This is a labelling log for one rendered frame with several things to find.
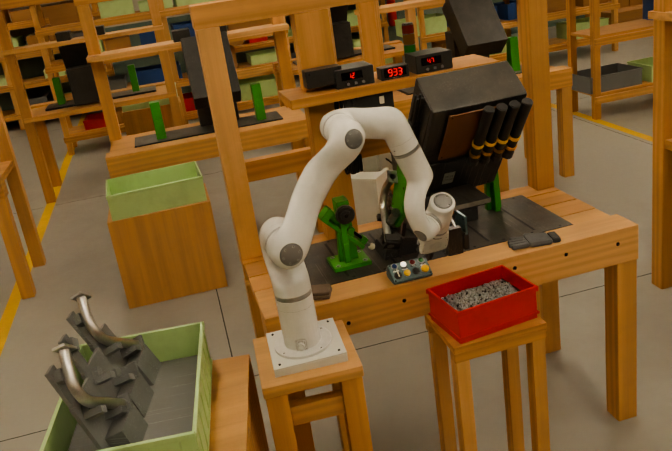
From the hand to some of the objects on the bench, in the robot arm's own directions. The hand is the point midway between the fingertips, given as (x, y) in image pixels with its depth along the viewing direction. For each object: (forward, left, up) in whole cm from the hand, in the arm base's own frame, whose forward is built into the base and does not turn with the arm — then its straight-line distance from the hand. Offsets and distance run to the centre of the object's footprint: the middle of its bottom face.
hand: (428, 253), depth 261 cm
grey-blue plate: (+27, -16, -12) cm, 34 cm away
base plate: (+40, -4, -14) cm, 43 cm away
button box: (+7, +8, -15) cm, 18 cm away
